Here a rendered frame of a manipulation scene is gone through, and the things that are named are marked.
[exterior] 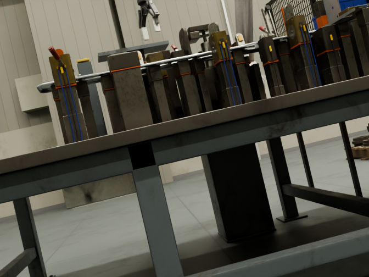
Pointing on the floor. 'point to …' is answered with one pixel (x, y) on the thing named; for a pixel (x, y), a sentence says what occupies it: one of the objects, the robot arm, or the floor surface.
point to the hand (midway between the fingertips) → (151, 33)
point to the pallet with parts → (361, 147)
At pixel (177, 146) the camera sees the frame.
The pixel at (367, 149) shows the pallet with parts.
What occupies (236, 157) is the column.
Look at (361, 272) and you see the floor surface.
